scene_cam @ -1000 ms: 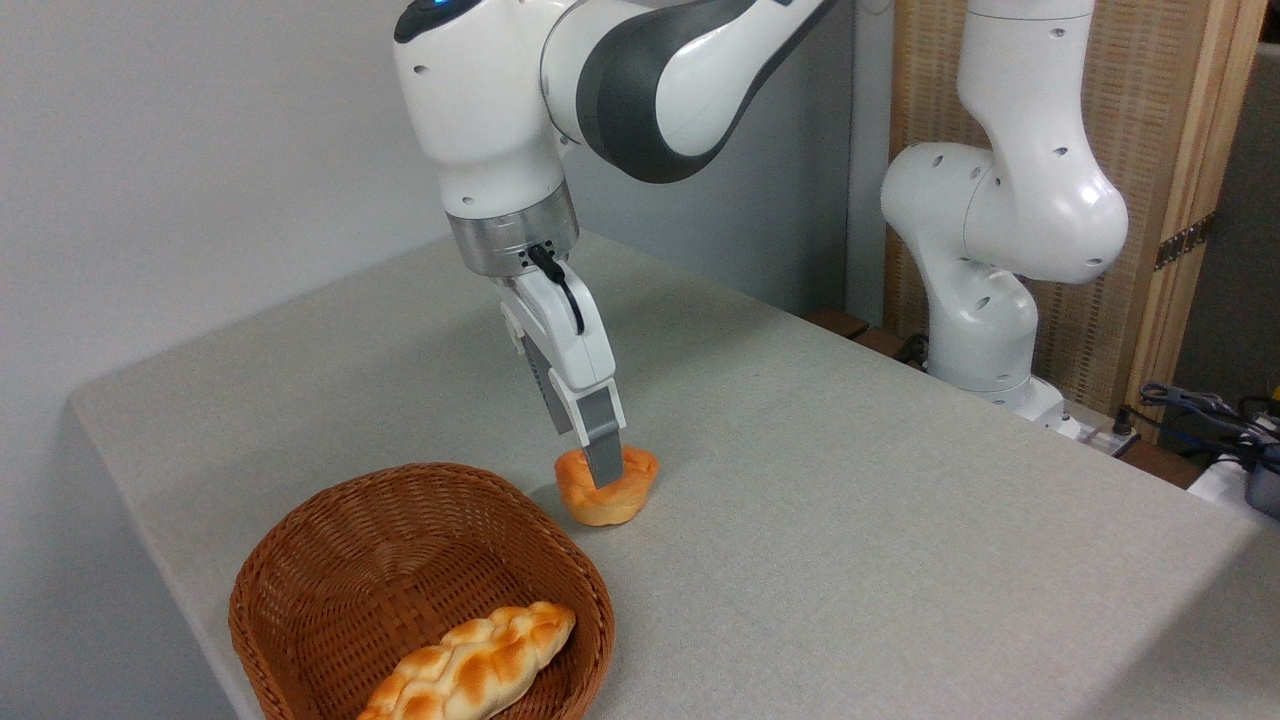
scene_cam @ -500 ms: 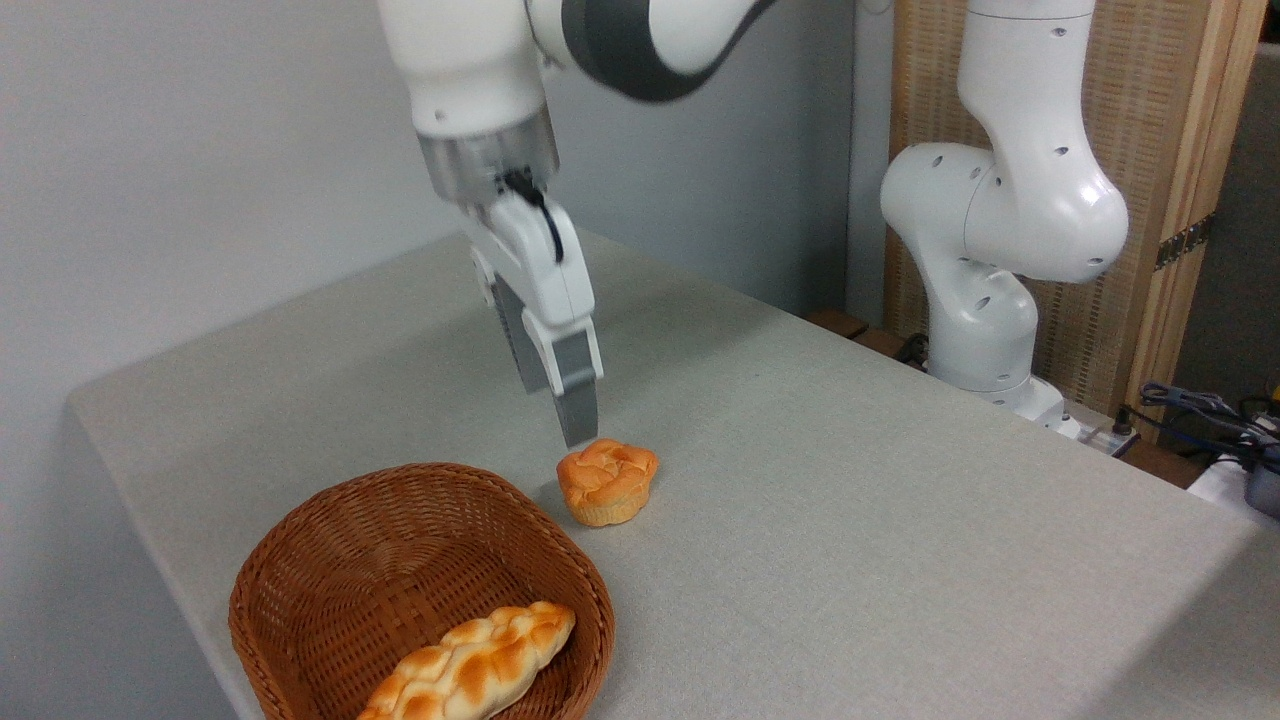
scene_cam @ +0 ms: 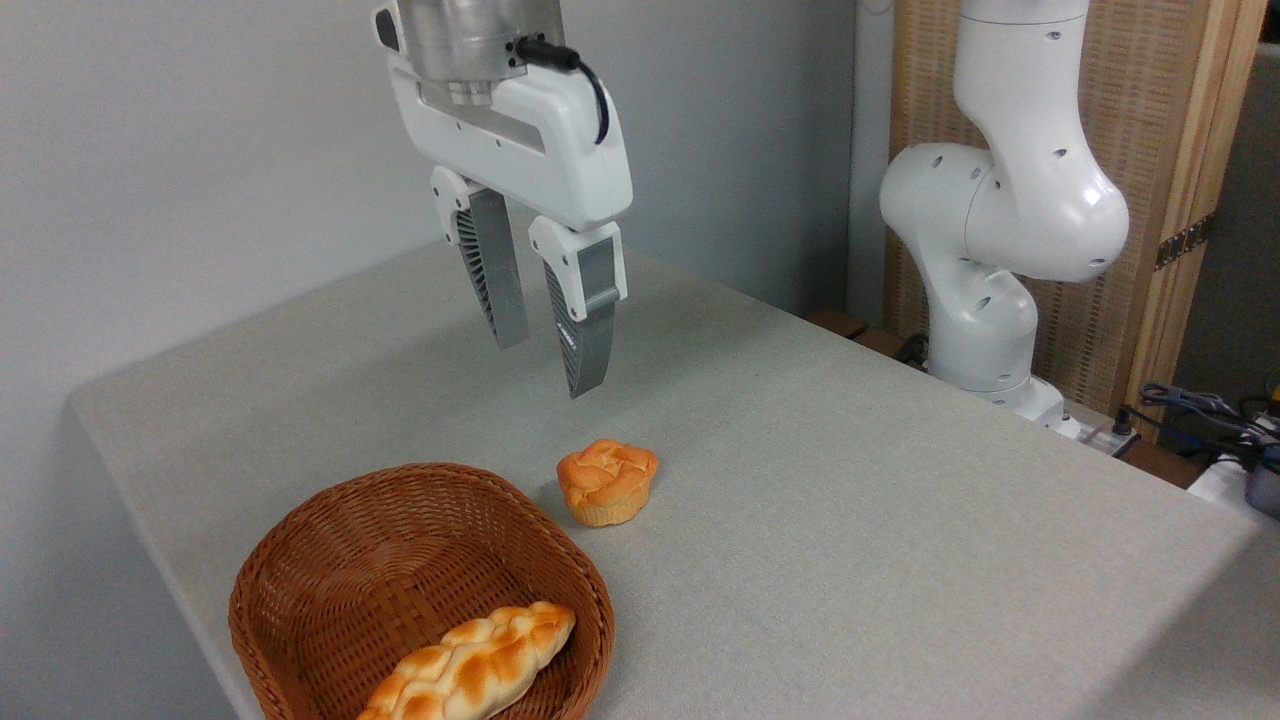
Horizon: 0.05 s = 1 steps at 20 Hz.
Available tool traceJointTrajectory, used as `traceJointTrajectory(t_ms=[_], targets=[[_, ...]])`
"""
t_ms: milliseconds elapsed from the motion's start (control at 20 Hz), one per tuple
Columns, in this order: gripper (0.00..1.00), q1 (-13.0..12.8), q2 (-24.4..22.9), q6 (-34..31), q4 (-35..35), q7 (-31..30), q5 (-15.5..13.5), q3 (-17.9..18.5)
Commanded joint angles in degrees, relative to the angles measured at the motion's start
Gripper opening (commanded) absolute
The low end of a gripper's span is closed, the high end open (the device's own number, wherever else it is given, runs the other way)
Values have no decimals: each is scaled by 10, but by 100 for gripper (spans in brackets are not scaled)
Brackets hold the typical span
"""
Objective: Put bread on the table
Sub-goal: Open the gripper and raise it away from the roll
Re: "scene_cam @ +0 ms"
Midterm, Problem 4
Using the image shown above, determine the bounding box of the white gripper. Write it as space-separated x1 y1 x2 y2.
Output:
386 52 635 400

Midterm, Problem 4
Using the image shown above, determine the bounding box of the round bread roll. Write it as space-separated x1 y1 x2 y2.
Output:
556 437 661 529

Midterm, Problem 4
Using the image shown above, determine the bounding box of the long braided bread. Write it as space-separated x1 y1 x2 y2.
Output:
357 600 578 720

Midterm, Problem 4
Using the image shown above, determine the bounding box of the brown wooden screen foot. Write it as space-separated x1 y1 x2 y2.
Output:
805 308 871 341

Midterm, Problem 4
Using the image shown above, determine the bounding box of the brown wicker basket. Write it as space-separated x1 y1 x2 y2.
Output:
228 462 617 720

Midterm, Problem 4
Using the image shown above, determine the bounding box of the wooden woven folding screen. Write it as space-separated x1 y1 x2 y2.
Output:
884 0 1270 443

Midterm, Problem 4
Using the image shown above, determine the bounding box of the metal screen hinge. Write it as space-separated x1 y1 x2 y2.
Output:
1154 212 1217 272

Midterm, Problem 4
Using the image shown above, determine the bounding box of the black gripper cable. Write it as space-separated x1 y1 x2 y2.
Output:
514 36 611 146

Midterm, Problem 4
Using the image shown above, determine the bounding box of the bluish cable bundle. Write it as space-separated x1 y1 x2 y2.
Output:
1138 380 1280 473

